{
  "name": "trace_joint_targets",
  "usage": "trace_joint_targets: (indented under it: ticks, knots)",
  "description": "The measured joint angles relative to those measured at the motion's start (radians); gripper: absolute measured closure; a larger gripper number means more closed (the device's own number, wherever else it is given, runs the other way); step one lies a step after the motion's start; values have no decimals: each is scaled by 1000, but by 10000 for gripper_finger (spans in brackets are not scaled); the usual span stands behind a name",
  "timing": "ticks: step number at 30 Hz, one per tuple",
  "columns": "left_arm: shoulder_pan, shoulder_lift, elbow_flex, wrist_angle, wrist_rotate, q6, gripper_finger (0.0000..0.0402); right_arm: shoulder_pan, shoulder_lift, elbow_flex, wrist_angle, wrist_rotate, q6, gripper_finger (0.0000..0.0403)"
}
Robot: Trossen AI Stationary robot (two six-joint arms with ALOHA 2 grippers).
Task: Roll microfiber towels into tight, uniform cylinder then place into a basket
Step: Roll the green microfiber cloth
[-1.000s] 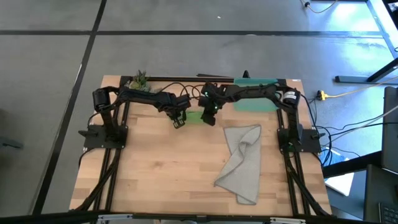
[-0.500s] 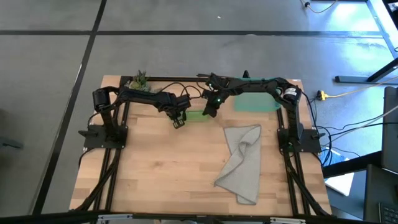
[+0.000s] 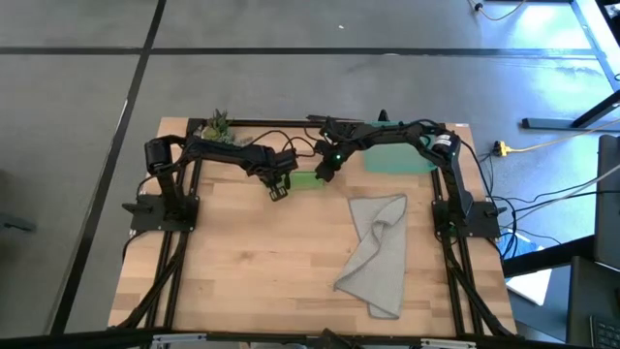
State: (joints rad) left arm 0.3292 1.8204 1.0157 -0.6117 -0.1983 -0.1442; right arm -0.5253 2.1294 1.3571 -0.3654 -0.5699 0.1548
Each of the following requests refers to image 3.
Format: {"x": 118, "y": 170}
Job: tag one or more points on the black desk crossbar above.
{"x": 547, "y": 254}

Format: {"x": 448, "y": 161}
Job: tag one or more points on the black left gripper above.
{"x": 271, "y": 162}

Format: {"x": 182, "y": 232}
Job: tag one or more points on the black aluminium table frame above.
{"x": 271, "y": 123}

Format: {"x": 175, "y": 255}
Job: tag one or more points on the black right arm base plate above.
{"x": 484, "y": 225}

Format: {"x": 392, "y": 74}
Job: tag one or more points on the blue cloth bundle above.
{"x": 523, "y": 246}

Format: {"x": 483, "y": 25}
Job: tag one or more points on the white flat board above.
{"x": 533, "y": 286}

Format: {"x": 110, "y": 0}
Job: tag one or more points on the teal plastic basket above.
{"x": 392, "y": 162}

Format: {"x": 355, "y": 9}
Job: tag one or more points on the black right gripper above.
{"x": 339, "y": 145}

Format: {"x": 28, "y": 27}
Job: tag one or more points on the grey waffle microfiber towel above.
{"x": 380, "y": 252}

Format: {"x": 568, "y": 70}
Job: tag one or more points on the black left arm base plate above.
{"x": 145, "y": 220}

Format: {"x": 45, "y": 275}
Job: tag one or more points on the silver metal bracket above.
{"x": 448, "y": 343}
{"x": 179, "y": 338}

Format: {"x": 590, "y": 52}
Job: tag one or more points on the black overhead rig beam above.
{"x": 72, "y": 339}

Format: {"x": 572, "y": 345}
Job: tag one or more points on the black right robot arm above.
{"x": 455, "y": 169}

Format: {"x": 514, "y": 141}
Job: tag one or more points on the black keyboard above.
{"x": 605, "y": 332}

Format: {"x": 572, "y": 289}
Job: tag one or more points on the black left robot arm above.
{"x": 218, "y": 152}

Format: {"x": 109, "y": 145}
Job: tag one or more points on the black desk cabinet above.
{"x": 593, "y": 291}

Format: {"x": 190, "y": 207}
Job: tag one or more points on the black computer tower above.
{"x": 608, "y": 203}

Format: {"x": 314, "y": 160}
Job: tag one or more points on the black desk foot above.
{"x": 547, "y": 123}

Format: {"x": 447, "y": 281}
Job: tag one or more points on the small potted succulent plant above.
{"x": 218, "y": 126}

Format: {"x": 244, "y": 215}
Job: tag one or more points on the green microfiber towel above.
{"x": 306, "y": 180}

